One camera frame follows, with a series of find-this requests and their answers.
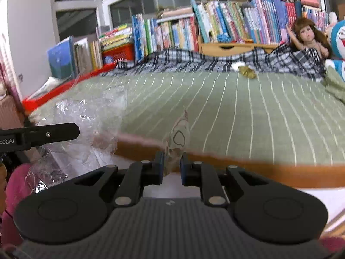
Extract large blue book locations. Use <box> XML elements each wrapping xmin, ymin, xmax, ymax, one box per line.
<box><xmin>47</xmin><ymin>36</ymin><xmax>77</xmax><ymax>80</ymax></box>

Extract person's right leg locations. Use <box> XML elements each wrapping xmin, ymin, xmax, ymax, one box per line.
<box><xmin>315</xmin><ymin>235</ymin><xmax>345</xmax><ymax>255</ymax></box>

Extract brown crumpled wrapper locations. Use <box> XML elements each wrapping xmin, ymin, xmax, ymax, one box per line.
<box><xmin>239</xmin><ymin>65</ymin><xmax>258</xmax><ymax>80</ymax></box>

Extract wooden bed frame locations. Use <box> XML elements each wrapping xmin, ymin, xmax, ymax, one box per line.
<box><xmin>116</xmin><ymin>133</ymin><xmax>345</xmax><ymax>189</ymax></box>

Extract person's left leg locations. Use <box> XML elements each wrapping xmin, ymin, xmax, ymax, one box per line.
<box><xmin>0</xmin><ymin>164</ymin><xmax>34</xmax><ymax>249</ymax></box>

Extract pink rabbit plush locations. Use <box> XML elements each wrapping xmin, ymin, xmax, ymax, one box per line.
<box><xmin>325</xmin><ymin>11</ymin><xmax>339</xmax><ymax>38</ymax></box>

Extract red bed rail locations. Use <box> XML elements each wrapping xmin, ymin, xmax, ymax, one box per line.
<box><xmin>22</xmin><ymin>62</ymin><xmax>118</xmax><ymax>111</ymax></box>

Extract wooden desk organizer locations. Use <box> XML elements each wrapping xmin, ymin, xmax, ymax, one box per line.
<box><xmin>198</xmin><ymin>36</ymin><xmax>281</xmax><ymax>57</ymax></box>

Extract white window frame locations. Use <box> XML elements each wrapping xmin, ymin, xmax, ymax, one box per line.
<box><xmin>52</xmin><ymin>0</ymin><xmax>248</xmax><ymax>33</ymax></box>

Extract green checkered bed sheet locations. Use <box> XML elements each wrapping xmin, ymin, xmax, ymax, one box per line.
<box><xmin>28</xmin><ymin>69</ymin><xmax>345</xmax><ymax>168</ymax></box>

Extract blue cat plush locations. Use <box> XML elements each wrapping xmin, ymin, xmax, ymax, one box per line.
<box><xmin>325</xmin><ymin>20</ymin><xmax>345</xmax><ymax>83</ymax></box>

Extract stack of flat books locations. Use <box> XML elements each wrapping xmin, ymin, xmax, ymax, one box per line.
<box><xmin>98</xmin><ymin>24</ymin><xmax>134</xmax><ymax>53</ymax></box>

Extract row of upright books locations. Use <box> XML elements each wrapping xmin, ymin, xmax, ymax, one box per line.
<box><xmin>132</xmin><ymin>0</ymin><xmax>328</xmax><ymax>62</ymax></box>

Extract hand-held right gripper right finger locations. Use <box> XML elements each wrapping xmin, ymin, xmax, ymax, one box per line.
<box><xmin>179</xmin><ymin>152</ymin><xmax>271</xmax><ymax>208</ymax></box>

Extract clear wrapper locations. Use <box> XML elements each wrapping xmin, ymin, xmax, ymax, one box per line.
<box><xmin>162</xmin><ymin>109</ymin><xmax>190</xmax><ymax>177</ymax></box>

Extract clear plastic bag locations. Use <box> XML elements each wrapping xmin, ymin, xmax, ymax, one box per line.
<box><xmin>27</xmin><ymin>82</ymin><xmax>127</xmax><ymax>192</ymax></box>

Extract plaid blanket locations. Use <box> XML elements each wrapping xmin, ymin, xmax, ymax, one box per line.
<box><xmin>116</xmin><ymin>43</ymin><xmax>328</xmax><ymax>83</ymax></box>

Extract leaning thin books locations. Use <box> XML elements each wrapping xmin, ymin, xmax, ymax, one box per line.
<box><xmin>73</xmin><ymin>36</ymin><xmax>104</xmax><ymax>73</ymax></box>

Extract brown-haired doll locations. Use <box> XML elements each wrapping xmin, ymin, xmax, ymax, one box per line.
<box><xmin>286</xmin><ymin>18</ymin><xmax>332</xmax><ymax>62</ymax></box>

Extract person's leg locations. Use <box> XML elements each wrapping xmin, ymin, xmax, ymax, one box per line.
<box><xmin>0</xmin><ymin>164</ymin><xmax>34</xmax><ymax>249</ymax></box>
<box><xmin>315</xmin><ymin>235</ymin><xmax>345</xmax><ymax>255</ymax></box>

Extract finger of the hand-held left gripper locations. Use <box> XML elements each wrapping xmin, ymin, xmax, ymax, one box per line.
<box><xmin>25</xmin><ymin>123</ymin><xmax>80</xmax><ymax>147</ymax></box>

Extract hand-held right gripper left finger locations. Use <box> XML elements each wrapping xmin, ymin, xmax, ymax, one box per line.
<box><xmin>73</xmin><ymin>150</ymin><xmax>165</xmax><ymax>208</ymax></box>

